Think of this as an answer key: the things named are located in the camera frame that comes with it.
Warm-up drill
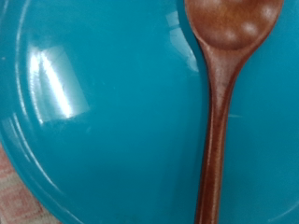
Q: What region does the blue round plate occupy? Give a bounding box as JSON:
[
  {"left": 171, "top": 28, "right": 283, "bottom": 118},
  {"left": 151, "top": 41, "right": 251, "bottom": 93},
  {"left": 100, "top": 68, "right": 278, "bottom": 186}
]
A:
[{"left": 0, "top": 0, "right": 299, "bottom": 224}]

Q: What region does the brown wooden spoon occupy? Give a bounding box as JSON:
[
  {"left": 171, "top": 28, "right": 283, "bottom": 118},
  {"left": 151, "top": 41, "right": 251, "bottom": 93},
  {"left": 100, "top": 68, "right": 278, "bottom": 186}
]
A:
[{"left": 184, "top": 0, "right": 285, "bottom": 224}]

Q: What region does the pink checkered cloth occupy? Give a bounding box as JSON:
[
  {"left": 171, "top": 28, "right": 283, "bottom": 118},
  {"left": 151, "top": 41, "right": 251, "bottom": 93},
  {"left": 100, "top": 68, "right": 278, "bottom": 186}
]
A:
[{"left": 0, "top": 142, "right": 61, "bottom": 224}]

